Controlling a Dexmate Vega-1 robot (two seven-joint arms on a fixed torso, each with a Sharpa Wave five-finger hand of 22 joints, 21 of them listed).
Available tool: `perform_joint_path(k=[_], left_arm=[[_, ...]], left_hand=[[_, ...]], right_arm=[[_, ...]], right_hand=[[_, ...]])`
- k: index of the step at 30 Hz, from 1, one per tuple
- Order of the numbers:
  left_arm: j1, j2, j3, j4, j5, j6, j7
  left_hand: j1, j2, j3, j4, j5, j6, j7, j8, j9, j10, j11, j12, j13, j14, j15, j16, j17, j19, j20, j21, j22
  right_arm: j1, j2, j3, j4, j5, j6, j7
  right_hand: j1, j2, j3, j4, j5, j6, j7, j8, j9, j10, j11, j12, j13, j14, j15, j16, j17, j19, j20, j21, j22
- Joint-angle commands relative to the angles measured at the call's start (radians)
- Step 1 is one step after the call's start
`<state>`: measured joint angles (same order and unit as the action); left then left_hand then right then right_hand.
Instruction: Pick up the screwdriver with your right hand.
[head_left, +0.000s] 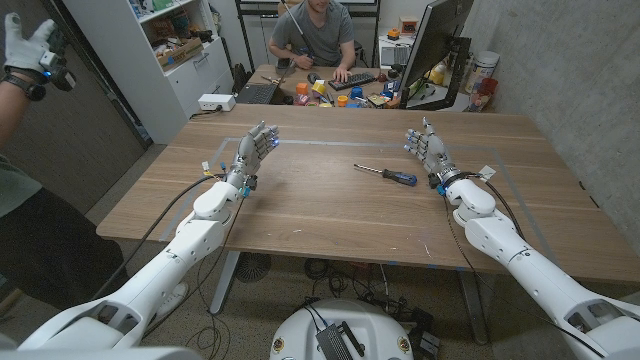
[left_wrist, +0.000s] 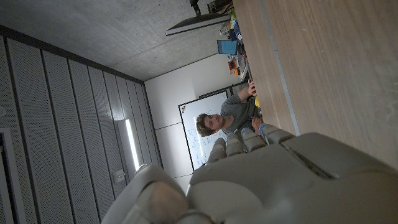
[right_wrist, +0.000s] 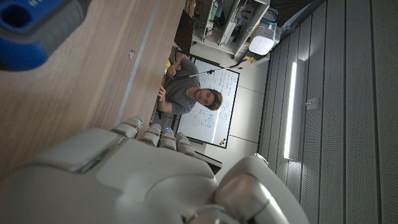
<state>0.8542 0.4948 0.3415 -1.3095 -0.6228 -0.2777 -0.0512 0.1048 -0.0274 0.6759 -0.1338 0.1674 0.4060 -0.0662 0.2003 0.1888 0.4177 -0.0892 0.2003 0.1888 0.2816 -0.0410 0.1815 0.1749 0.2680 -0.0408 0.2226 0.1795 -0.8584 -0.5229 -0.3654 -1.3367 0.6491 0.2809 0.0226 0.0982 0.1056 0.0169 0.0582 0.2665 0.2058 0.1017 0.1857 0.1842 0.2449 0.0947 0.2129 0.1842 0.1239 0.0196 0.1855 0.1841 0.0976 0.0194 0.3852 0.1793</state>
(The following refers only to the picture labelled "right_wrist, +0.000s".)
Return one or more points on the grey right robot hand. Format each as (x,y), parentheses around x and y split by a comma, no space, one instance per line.
(149,186)

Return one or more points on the seated person in grey t-shirt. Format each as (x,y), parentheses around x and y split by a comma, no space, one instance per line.
(180,90)

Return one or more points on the thin grey pole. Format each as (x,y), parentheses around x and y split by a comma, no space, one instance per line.
(211,71)

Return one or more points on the long ceiling light bar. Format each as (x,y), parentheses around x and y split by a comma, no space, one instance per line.
(290,109)

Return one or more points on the small white ceiling sensor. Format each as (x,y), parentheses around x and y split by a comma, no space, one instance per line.
(312,104)

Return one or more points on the white power box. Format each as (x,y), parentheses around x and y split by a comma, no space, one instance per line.
(261,42)

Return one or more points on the white shelf cabinet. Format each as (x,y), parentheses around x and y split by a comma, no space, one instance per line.
(231,18)

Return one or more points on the whiteboard with black frame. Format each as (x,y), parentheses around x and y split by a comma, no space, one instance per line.
(205,124)

